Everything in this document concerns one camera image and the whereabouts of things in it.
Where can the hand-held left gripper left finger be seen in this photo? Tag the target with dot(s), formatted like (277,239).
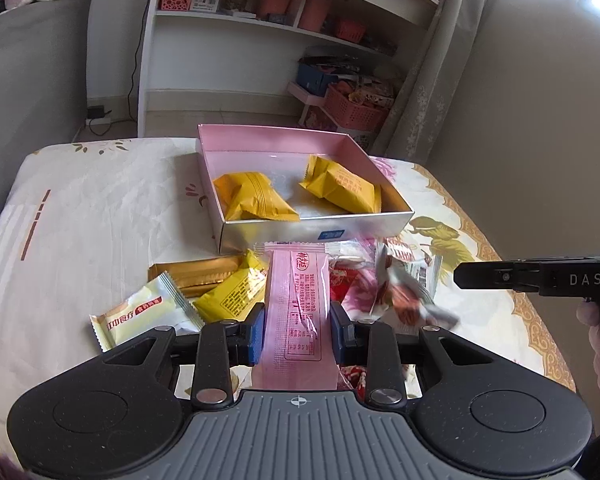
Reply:
(253,340)

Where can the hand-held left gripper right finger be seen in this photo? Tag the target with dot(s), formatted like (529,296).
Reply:
(338,335)

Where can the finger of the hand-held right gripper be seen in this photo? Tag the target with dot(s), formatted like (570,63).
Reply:
(485,276)

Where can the pink snack packet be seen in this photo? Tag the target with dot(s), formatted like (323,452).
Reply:
(295,310)

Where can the yellow snack packet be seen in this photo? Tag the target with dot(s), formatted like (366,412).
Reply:
(342,185)
(230,295)
(252,197)

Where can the white grey snack packets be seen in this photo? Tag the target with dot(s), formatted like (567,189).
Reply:
(405,300)

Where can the white green snack packet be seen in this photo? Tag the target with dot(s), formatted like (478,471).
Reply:
(140,315)

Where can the pink cardboard box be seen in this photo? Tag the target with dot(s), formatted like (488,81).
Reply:
(260,140)

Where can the red snack packet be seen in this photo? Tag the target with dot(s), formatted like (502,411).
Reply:
(347,275)

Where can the gold snack packet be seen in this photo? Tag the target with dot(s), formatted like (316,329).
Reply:
(200,272)

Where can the beige patterned curtain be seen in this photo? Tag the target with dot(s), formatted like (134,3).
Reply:
(430,85)

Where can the floral table cloth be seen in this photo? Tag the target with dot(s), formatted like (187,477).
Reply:
(105,200)

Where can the large pink plastic basket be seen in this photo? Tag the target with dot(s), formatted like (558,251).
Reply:
(355,110)

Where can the pink low rack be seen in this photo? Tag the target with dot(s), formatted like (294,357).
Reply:
(305,94)

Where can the blue cardboard box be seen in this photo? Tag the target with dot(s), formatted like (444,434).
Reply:
(315,77)

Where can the black power adapter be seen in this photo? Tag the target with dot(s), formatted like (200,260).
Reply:
(99,112)

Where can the small pink shelf basket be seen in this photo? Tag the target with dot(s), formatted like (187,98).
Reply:
(351,31)

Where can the white bookshelf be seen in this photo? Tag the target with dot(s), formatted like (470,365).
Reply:
(215,50)

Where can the orange plastic pot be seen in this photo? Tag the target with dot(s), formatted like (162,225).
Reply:
(315,12)
(275,2)

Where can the grey sofa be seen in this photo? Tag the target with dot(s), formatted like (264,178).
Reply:
(30,85)

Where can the white labelled box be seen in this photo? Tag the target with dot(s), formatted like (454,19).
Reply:
(205,4)

